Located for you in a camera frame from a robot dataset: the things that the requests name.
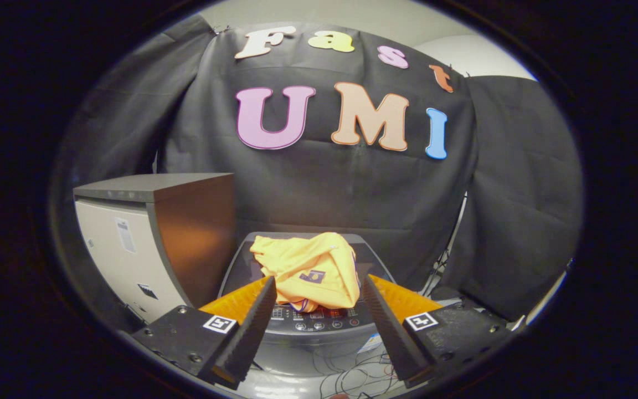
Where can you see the black backdrop cloth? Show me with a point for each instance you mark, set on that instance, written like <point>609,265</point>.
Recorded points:
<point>341,188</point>

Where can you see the grey washing machine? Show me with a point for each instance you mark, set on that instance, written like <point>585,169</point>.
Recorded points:
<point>319,346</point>

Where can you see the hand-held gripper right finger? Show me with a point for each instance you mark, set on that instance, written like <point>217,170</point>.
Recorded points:
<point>388,327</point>

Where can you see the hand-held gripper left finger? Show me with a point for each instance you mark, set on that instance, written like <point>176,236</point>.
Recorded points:
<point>255,327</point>

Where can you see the dark cabinet with white door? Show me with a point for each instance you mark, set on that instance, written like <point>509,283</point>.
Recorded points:
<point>130,244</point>

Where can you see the orange polo shirt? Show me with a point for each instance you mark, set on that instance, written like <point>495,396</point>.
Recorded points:
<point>308,266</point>

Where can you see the thin black stand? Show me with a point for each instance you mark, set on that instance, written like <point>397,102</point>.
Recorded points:
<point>446,244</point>

